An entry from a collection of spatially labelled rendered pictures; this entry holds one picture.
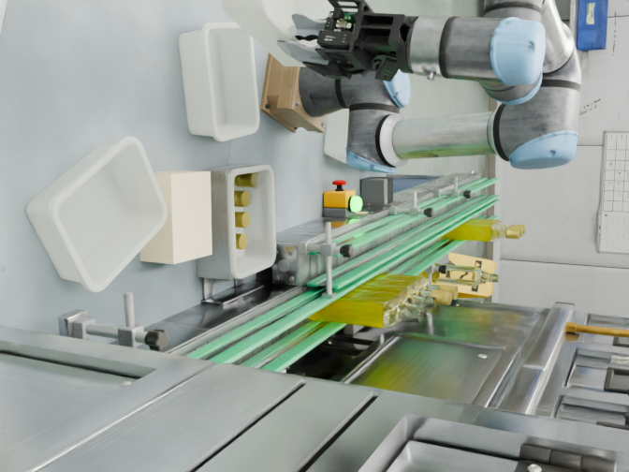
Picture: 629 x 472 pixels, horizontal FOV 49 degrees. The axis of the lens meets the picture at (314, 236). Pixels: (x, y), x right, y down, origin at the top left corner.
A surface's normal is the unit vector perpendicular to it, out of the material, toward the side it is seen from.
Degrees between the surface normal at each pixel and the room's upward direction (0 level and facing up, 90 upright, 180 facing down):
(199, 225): 0
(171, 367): 90
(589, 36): 91
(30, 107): 0
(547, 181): 90
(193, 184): 0
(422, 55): 94
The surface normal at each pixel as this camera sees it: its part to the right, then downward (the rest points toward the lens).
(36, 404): -0.02, -0.99
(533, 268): -0.44, 0.17
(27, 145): 0.90, 0.06
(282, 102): -0.42, -0.18
